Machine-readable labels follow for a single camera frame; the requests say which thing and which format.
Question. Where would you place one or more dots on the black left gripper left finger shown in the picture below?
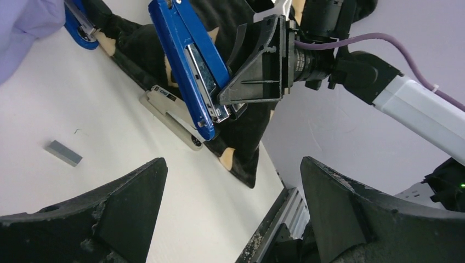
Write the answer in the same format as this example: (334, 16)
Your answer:
(112, 223)

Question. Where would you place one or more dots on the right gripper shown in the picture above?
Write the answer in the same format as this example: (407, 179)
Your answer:
(270, 55)

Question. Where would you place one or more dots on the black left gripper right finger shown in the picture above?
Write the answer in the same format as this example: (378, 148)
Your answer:
(353, 222)

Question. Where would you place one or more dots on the blue stapler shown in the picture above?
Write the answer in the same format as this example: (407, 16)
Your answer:
(196, 64)
(84, 18)

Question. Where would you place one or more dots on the beige and black stapler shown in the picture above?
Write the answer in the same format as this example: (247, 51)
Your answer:
(173, 113)

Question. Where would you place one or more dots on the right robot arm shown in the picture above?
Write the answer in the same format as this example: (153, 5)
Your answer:
(412, 101)

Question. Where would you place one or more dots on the black floral blanket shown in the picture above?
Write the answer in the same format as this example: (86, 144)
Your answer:
(136, 49)

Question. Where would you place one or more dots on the lavender crumpled cloth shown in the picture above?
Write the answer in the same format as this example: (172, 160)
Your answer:
(22, 23)

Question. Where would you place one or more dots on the aluminium rail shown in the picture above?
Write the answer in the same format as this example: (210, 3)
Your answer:
(284, 240)

